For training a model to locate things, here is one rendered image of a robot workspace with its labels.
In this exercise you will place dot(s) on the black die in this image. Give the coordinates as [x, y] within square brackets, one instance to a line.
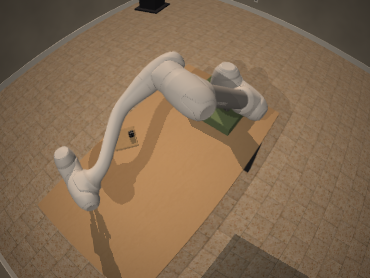
[131, 133]

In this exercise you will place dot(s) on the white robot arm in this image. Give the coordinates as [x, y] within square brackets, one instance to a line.
[193, 97]

